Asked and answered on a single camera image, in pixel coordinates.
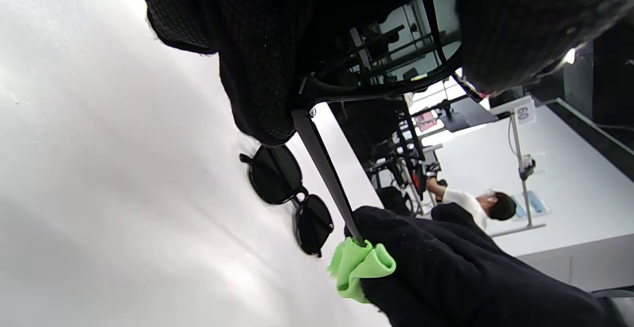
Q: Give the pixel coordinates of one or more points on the person's left hand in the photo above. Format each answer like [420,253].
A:
[272,29]

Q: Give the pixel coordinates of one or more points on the person's right hand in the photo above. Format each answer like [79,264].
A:
[446,277]

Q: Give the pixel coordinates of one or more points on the grey metal post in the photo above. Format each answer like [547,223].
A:
[526,168]

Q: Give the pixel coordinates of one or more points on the green cleaning cloth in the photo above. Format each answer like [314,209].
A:
[359,265]

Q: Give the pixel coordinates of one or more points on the black square sunglasses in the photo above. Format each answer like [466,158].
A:
[275,176]
[324,168]

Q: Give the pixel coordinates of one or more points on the white number sign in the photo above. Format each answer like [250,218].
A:
[525,113]

